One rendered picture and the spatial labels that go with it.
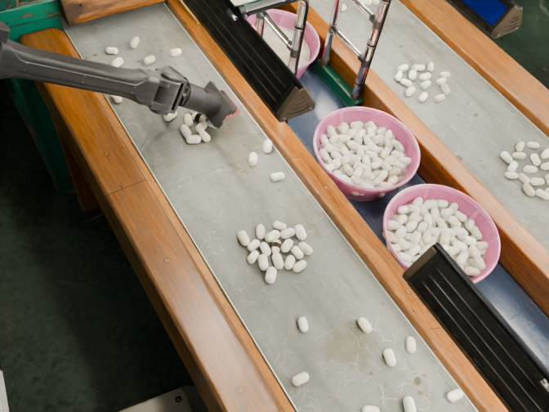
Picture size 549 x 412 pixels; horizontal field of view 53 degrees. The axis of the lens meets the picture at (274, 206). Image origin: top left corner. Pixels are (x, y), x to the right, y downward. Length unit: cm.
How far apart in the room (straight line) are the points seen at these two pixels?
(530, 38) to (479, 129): 184
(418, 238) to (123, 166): 69
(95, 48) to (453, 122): 99
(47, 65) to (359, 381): 81
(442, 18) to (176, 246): 112
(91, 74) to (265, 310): 57
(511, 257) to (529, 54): 201
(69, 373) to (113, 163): 83
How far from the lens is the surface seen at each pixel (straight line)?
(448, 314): 84
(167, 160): 133
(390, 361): 113
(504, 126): 163
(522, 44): 332
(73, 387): 190
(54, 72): 109
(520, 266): 139
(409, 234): 131
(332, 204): 126
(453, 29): 184
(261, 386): 106
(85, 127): 139
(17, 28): 166
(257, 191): 128
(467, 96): 167
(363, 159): 139
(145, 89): 118
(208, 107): 129
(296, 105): 100
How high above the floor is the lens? 178
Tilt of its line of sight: 55 degrees down
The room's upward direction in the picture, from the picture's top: 11 degrees clockwise
